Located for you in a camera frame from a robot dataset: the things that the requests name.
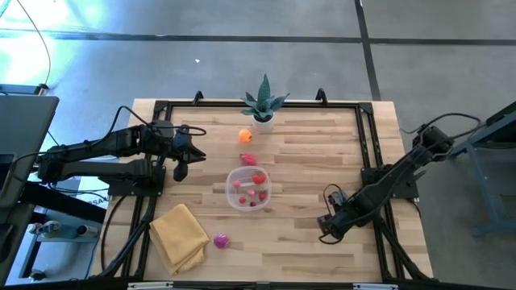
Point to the large red toy fruit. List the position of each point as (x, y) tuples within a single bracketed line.
[(248, 159)]

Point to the yellow folded cloth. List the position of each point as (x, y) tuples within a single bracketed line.
[(179, 239)]

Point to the teal bottle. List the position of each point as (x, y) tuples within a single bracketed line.
[(64, 230)]

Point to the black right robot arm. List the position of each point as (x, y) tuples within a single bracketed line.
[(383, 189)]

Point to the black desk crossbar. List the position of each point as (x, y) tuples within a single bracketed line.
[(60, 201)]

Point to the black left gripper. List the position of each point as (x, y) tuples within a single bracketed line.
[(177, 151)]

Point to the snake plant in white pot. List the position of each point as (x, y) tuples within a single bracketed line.
[(263, 108)]

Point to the black frame clamp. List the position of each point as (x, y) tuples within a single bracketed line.
[(197, 96), (321, 95)]

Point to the white printed paper sheet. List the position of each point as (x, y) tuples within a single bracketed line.
[(90, 195)]

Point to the purple striped toy onion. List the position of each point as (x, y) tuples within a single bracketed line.
[(221, 241)]

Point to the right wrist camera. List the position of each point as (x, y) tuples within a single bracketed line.
[(338, 200)]

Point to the grey desk top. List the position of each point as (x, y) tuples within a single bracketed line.
[(24, 133)]

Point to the white label strip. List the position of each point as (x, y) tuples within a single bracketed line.
[(151, 285), (375, 286)]

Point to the black aluminium table frame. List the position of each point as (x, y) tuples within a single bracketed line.
[(201, 105)]

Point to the black caster wheel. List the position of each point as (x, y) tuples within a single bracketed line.
[(37, 275)]

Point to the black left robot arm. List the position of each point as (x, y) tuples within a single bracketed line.
[(101, 143)]

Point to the clear plastic tupperware container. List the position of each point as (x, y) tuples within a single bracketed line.
[(233, 197)]

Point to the orange toy fruit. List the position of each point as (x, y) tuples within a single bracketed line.
[(244, 135)]

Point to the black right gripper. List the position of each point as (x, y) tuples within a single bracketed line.
[(348, 217)]

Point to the red toy strawberry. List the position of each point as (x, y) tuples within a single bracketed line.
[(262, 196)]

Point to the blue-grey metal table frame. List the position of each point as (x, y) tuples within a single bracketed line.
[(482, 193)]

